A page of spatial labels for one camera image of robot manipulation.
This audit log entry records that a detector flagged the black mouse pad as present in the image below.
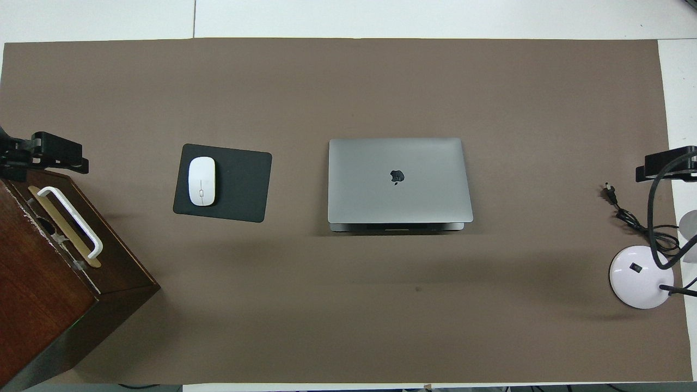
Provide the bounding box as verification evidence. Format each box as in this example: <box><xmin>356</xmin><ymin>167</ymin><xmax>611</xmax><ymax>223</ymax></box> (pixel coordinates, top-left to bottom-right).
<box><xmin>173</xmin><ymin>143</ymin><xmax>273</xmax><ymax>223</ymax></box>

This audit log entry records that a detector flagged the silver grey laptop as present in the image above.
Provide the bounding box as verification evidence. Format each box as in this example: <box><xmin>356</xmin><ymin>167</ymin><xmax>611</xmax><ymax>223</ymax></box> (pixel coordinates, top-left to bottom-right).
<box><xmin>327</xmin><ymin>137</ymin><xmax>474</xmax><ymax>234</ymax></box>

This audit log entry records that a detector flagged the white box handle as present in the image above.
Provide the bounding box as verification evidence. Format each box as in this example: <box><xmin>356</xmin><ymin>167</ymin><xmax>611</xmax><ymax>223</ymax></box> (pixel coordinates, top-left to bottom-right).
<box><xmin>37</xmin><ymin>186</ymin><xmax>103</xmax><ymax>260</ymax></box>

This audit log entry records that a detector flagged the white desk lamp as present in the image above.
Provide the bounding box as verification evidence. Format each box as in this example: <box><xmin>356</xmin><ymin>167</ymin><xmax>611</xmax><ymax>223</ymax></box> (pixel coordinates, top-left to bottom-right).
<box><xmin>609</xmin><ymin>210</ymin><xmax>697</xmax><ymax>310</ymax></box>

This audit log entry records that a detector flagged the white computer mouse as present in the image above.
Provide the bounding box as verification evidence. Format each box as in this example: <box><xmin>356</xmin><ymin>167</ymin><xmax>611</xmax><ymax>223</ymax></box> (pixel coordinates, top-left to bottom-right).
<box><xmin>188</xmin><ymin>156</ymin><xmax>217</xmax><ymax>207</ymax></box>

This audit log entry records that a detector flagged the black lamp power cable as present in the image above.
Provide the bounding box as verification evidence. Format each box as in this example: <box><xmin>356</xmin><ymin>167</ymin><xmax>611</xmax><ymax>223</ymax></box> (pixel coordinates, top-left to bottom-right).
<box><xmin>601</xmin><ymin>183</ymin><xmax>682</xmax><ymax>257</ymax></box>

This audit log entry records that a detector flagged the brass handle plate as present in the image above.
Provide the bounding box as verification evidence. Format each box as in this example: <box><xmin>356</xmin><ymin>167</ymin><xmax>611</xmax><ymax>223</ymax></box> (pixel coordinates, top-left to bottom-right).
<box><xmin>27</xmin><ymin>186</ymin><xmax>102</xmax><ymax>268</ymax></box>

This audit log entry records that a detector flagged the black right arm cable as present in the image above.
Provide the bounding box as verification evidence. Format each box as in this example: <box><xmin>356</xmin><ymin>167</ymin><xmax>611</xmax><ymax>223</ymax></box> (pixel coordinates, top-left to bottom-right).
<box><xmin>646</xmin><ymin>157</ymin><xmax>697</xmax><ymax>271</ymax></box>

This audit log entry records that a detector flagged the dark brown wooden box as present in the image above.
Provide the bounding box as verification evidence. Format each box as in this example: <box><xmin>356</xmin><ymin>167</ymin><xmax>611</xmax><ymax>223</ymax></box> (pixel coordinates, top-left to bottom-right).
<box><xmin>0</xmin><ymin>169</ymin><xmax>161</xmax><ymax>390</ymax></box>

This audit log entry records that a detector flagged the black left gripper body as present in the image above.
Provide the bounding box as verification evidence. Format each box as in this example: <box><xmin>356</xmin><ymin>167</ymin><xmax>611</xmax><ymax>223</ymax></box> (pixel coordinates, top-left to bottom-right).
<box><xmin>0</xmin><ymin>127</ymin><xmax>33</xmax><ymax>182</ymax></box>

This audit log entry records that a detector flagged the brown paper table mat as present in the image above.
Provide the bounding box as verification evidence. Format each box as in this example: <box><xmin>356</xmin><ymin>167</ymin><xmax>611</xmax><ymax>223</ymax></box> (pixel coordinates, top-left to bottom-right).
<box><xmin>0</xmin><ymin>38</ymin><xmax>693</xmax><ymax>385</ymax></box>

